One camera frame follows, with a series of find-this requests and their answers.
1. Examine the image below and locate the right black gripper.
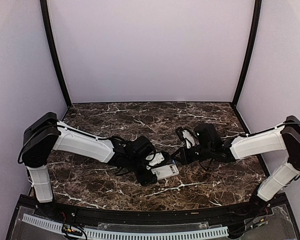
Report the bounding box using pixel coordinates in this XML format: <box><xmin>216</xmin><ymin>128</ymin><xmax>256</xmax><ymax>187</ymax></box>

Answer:
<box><xmin>171</xmin><ymin>144</ymin><xmax>213</xmax><ymax>165</ymax></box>

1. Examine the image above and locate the white remote control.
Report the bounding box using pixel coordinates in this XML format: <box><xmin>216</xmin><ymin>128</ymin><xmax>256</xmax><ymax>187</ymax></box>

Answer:
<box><xmin>151</xmin><ymin>164</ymin><xmax>180</xmax><ymax>181</ymax></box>

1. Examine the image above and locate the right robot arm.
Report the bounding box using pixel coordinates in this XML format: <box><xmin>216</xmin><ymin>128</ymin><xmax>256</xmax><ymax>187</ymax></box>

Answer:
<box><xmin>171</xmin><ymin>115</ymin><xmax>300</xmax><ymax>217</ymax></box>

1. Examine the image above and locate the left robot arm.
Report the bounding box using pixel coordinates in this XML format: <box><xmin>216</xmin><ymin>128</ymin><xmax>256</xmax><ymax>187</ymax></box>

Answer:
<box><xmin>17</xmin><ymin>112</ymin><xmax>158</xmax><ymax>218</ymax></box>

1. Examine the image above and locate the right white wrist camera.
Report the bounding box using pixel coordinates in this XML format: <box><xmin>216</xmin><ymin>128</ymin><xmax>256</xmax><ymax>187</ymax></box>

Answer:
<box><xmin>175</xmin><ymin>127</ymin><xmax>196</xmax><ymax>149</ymax></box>

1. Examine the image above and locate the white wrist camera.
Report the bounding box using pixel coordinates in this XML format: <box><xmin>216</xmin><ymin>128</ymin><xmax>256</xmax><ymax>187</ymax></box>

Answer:
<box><xmin>145</xmin><ymin>152</ymin><xmax>166</xmax><ymax>167</ymax></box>
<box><xmin>175</xmin><ymin>127</ymin><xmax>196</xmax><ymax>149</ymax></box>

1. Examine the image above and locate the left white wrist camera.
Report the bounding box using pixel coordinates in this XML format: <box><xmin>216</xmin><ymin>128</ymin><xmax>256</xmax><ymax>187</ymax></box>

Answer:
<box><xmin>145</xmin><ymin>152</ymin><xmax>166</xmax><ymax>167</ymax></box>

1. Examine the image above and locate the white slotted cable duct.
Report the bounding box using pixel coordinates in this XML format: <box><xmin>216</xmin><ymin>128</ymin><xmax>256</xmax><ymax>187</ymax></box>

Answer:
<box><xmin>22</xmin><ymin>213</ymin><xmax>229</xmax><ymax>240</ymax></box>

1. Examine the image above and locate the black front rail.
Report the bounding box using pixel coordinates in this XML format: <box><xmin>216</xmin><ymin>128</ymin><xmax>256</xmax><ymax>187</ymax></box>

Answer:
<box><xmin>14</xmin><ymin>192</ymin><xmax>291</xmax><ymax>227</ymax></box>

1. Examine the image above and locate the right black frame post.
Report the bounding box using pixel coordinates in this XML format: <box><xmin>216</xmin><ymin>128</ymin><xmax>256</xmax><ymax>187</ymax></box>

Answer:
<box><xmin>231</xmin><ymin>0</ymin><xmax>262</xmax><ymax>109</ymax></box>

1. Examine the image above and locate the black frame post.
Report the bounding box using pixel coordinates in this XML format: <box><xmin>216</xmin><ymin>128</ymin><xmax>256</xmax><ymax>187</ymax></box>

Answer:
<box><xmin>39</xmin><ymin>0</ymin><xmax>72</xmax><ymax>108</ymax></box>
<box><xmin>231</xmin><ymin>0</ymin><xmax>262</xmax><ymax>109</ymax></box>

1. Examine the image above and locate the left black frame post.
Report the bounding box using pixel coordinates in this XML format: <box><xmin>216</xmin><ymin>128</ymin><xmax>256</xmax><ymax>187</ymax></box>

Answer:
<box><xmin>39</xmin><ymin>0</ymin><xmax>72</xmax><ymax>108</ymax></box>

